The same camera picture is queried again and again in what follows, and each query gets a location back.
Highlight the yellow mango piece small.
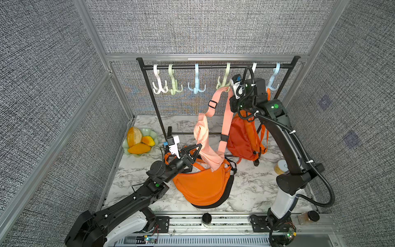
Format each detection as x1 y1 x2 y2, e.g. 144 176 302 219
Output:
142 135 155 147

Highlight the green hook middle right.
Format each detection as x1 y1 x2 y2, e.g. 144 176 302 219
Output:
216 62 231 90

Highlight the black round knob on rail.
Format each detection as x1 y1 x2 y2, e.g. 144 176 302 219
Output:
201 213 212 226

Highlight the green glass fruit plate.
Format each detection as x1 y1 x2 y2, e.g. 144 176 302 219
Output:
122 128 158 156

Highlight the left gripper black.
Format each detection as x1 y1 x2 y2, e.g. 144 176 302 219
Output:
162 144 200 185

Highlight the black metal clothes rack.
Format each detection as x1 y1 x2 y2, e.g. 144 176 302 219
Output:
136 56 301 167

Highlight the dark orange waist bag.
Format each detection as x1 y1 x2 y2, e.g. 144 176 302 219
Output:
227 113 263 162

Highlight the pink waist bag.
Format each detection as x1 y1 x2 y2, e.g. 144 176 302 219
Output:
193 86 234 171

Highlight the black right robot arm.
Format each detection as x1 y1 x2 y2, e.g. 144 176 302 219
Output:
230 66 335 225

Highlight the green hook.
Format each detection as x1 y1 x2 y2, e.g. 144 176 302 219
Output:
216 62 231 90
168 64 183 95

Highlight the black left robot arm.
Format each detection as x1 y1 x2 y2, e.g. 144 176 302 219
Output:
64 144 202 247

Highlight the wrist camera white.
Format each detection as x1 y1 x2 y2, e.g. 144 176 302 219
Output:
230 74 245 99
164 135 180 158

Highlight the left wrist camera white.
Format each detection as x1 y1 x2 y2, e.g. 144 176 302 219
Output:
164 135 180 158

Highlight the yellow tin can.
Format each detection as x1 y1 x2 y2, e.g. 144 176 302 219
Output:
274 160 289 175

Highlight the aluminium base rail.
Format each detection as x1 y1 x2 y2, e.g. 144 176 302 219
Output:
107 212 346 247

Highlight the blue hook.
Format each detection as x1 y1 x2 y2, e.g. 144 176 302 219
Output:
266 62 281 91
188 63 206 94

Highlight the blue hook far right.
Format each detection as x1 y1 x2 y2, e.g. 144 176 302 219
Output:
266 62 281 91

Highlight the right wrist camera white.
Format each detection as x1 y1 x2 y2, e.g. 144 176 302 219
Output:
230 74 245 99

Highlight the blue hook middle left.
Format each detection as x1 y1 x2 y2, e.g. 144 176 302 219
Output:
188 63 206 94

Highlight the orange mango large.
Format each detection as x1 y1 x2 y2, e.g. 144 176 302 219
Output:
128 143 151 154

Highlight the white hook far left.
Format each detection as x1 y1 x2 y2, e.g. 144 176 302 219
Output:
152 64 168 95

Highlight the white hook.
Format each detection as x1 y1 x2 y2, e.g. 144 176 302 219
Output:
152 64 168 95
252 62 257 74

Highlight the orange bag bottom pile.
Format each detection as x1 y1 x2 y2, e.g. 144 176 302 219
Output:
172 155 237 209

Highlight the bright orange waist bag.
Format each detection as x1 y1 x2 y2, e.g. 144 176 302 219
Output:
256 87 272 155

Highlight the round bread bun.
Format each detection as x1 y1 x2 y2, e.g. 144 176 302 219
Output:
127 127 143 148

